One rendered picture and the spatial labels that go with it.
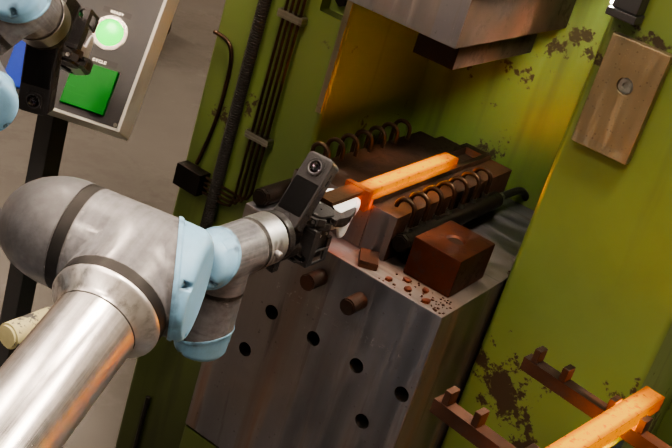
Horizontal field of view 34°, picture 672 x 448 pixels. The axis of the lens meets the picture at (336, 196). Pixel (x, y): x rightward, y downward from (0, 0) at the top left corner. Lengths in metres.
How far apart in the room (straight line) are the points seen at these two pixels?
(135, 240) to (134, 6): 0.82
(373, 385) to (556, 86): 0.68
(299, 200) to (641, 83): 0.51
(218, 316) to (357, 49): 0.63
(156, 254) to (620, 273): 0.85
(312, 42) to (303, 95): 0.09
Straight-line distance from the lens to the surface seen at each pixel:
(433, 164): 1.90
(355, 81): 1.95
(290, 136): 1.95
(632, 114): 1.64
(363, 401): 1.75
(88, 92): 1.82
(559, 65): 2.06
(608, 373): 1.77
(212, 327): 1.48
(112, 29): 1.84
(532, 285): 1.77
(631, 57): 1.63
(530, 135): 2.10
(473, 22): 1.62
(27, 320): 1.87
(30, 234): 1.12
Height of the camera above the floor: 1.66
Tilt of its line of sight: 23 degrees down
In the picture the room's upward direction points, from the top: 17 degrees clockwise
